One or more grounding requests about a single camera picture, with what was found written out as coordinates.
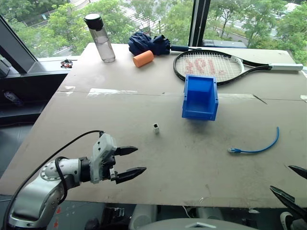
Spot short blue Ethernet cable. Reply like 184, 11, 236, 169
227, 126, 280, 154

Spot white rounded shape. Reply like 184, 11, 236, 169
198, 207, 225, 220
129, 205, 158, 230

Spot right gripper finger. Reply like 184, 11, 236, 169
287, 164, 307, 180
270, 185, 307, 220

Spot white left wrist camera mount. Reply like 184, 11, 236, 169
90, 133, 118, 184

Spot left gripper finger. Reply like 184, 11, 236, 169
116, 145, 139, 158
115, 167, 147, 184

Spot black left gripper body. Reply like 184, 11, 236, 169
100, 147, 122, 183

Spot short clear tape strip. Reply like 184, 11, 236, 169
218, 92, 259, 100

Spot black metal bracket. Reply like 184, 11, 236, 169
102, 207, 131, 225

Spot slanted dark window frame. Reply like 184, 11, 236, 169
0, 14, 39, 74

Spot blue plastic storage bin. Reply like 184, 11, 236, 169
181, 74, 219, 122

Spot black white gadget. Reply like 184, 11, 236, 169
3, 90, 24, 106

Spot black white tennis racket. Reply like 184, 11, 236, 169
173, 49, 304, 86

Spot black window pillar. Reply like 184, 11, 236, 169
188, 0, 211, 47

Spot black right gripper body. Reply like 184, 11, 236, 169
290, 213, 307, 230

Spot clear bottle with black cap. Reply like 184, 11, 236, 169
83, 13, 116, 64

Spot orange foam cylinder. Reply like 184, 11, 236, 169
133, 50, 154, 69

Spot folded navy blue umbrella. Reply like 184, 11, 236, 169
128, 31, 190, 56

